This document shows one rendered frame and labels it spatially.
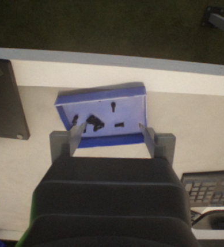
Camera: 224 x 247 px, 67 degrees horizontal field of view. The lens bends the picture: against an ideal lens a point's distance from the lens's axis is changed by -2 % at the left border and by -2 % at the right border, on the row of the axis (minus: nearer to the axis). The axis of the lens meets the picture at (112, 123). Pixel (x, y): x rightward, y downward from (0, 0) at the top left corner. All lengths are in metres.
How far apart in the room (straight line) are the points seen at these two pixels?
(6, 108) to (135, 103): 0.20
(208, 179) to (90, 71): 0.36
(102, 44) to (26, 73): 0.95
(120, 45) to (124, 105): 0.94
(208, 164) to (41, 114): 0.36
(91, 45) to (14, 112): 0.95
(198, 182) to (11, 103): 0.41
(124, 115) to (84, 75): 0.09
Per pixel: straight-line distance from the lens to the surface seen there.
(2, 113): 0.32
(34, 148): 0.38
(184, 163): 0.41
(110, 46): 1.19
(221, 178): 0.48
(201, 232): 0.69
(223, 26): 1.10
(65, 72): 0.25
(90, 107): 0.27
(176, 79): 0.26
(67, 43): 1.23
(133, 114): 0.28
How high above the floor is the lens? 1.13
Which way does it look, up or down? 47 degrees down
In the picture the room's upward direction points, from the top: 178 degrees counter-clockwise
